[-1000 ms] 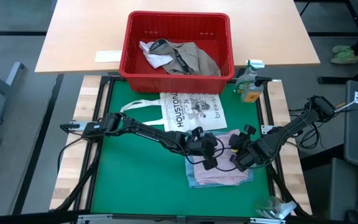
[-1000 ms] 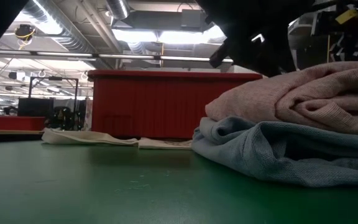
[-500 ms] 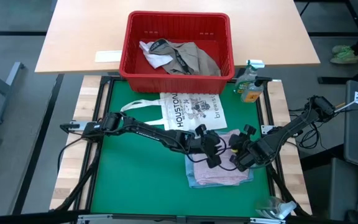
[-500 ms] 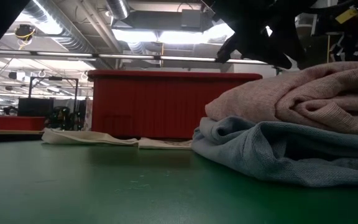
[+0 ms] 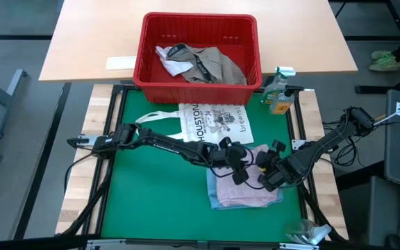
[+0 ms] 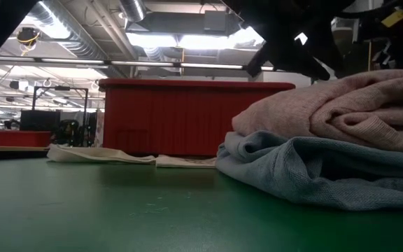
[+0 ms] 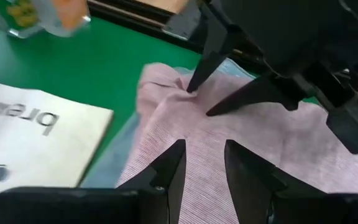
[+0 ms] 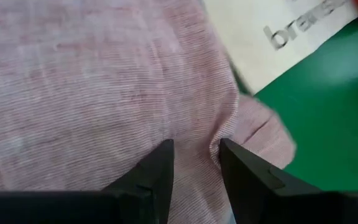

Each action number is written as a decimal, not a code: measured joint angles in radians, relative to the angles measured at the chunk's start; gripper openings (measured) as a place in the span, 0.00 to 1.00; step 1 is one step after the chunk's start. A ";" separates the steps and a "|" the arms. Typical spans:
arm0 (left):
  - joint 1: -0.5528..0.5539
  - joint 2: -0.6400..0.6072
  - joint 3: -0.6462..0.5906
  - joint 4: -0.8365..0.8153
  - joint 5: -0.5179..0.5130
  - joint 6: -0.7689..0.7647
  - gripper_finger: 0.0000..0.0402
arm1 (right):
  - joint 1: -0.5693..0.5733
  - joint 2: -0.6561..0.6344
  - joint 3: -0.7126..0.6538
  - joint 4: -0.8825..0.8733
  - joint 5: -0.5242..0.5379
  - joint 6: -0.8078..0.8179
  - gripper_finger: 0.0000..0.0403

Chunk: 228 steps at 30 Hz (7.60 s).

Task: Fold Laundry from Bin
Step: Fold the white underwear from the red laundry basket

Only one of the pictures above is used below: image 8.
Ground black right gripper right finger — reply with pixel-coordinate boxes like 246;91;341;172
219;138;358;224

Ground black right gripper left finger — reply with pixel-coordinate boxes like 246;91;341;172
0;139;175;224

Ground pink garment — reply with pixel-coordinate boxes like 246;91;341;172
0;0;297;224

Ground white printed tote bag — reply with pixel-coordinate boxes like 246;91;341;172
203;0;358;95

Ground green table mat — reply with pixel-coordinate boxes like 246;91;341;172
253;15;358;192

